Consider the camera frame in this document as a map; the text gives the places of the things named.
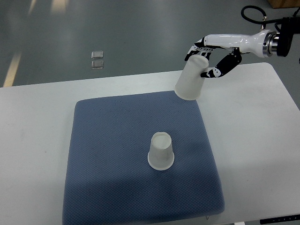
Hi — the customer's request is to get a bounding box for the upper metal floor plate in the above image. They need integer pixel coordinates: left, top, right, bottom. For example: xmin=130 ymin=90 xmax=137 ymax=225
xmin=91 ymin=51 xmax=104 ymax=59

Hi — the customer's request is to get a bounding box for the white paper cup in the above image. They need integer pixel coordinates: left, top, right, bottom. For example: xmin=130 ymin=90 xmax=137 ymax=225
xmin=174 ymin=55 xmax=209 ymax=100
xmin=147 ymin=132 xmax=174 ymax=171

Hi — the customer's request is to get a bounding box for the black table control panel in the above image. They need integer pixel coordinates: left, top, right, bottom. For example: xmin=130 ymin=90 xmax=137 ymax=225
xmin=260 ymin=214 xmax=300 ymax=225

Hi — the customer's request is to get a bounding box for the blue fabric cushion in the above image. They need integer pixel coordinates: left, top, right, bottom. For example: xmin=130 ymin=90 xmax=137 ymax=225
xmin=62 ymin=91 xmax=225 ymax=225

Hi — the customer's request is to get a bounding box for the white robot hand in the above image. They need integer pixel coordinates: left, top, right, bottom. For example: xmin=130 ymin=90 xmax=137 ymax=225
xmin=184 ymin=30 xmax=272 ymax=78

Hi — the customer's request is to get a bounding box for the metal floor plate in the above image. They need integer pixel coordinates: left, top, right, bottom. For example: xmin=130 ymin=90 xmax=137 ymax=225
xmin=91 ymin=60 xmax=104 ymax=69
xmin=91 ymin=51 xmax=104 ymax=59

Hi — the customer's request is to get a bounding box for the black cable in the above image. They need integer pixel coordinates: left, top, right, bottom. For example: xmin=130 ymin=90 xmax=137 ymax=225
xmin=241 ymin=5 xmax=283 ymax=30

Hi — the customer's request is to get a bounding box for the black tripod leg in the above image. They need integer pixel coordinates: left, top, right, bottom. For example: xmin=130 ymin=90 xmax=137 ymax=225
xmin=292 ymin=7 xmax=300 ymax=17

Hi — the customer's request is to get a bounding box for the lower metal floor plate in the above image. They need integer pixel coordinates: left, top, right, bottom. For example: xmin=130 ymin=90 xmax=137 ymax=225
xmin=91 ymin=60 xmax=104 ymax=69

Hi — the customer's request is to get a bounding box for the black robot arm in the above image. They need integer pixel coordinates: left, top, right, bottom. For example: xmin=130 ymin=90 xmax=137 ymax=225
xmin=185 ymin=17 xmax=300 ymax=78

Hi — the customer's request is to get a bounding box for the white paper cup on cushion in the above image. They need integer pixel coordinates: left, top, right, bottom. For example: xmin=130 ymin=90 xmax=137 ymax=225
xmin=147 ymin=132 xmax=174 ymax=171

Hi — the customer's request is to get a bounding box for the wooden box corner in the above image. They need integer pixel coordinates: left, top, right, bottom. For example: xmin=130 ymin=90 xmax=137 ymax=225
xmin=267 ymin=0 xmax=300 ymax=9

